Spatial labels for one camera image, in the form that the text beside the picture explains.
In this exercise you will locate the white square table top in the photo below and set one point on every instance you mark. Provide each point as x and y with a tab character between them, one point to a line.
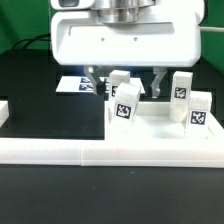
151	121

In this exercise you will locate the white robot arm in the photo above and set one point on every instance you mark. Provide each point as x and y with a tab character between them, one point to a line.
127	11

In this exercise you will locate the white U-shaped obstacle fence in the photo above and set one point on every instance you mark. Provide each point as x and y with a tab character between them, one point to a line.
115	152

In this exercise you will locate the white marker tag plate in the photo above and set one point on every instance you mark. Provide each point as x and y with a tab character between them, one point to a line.
76	84

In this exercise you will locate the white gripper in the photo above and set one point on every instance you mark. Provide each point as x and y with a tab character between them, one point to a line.
160	38

